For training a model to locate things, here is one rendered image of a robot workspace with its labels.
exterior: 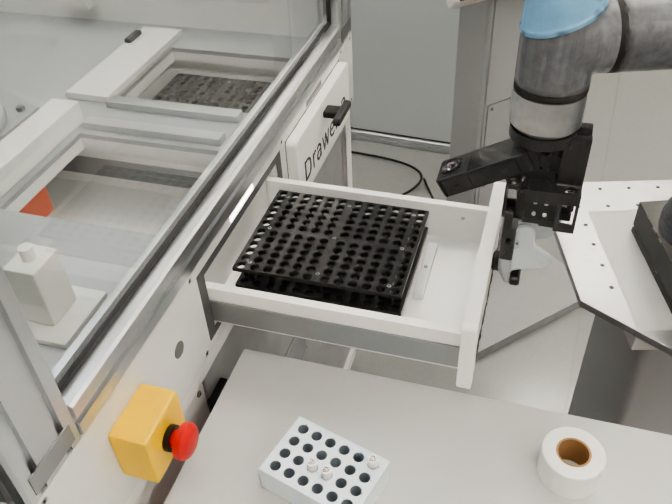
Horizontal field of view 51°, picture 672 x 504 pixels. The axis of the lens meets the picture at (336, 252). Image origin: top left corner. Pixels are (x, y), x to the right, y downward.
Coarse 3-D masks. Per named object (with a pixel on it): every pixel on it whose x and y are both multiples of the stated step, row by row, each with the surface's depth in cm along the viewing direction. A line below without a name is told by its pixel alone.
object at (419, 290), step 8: (432, 248) 100; (424, 256) 99; (432, 256) 99; (424, 264) 98; (432, 264) 99; (424, 272) 97; (424, 280) 95; (416, 288) 94; (424, 288) 94; (416, 296) 94
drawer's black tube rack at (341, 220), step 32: (288, 192) 103; (288, 224) 98; (320, 224) 98; (352, 224) 102; (384, 224) 97; (256, 256) 93; (288, 256) 93; (320, 256) 97; (352, 256) 92; (384, 256) 92; (416, 256) 96; (256, 288) 93; (288, 288) 92; (320, 288) 91; (352, 288) 87; (384, 288) 87
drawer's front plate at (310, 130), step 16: (336, 64) 128; (336, 80) 124; (320, 96) 119; (336, 96) 125; (320, 112) 118; (304, 128) 111; (320, 128) 119; (288, 144) 109; (304, 144) 112; (288, 160) 110; (304, 160) 113; (320, 160) 122; (304, 176) 115
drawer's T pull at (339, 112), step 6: (348, 102) 121; (330, 108) 119; (336, 108) 119; (342, 108) 119; (348, 108) 120; (324, 114) 119; (330, 114) 118; (336, 114) 118; (342, 114) 118; (336, 120) 116; (342, 120) 118
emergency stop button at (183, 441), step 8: (184, 424) 74; (192, 424) 74; (176, 432) 73; (184, 432) 73; (192, 432) 74; (176, 440) 72; (184, 440) 73; (192, 440) 74; (176, 448) 72; (184, 448) 73; (192, 448) 74; (176, 456) 73; (184, 456) 73
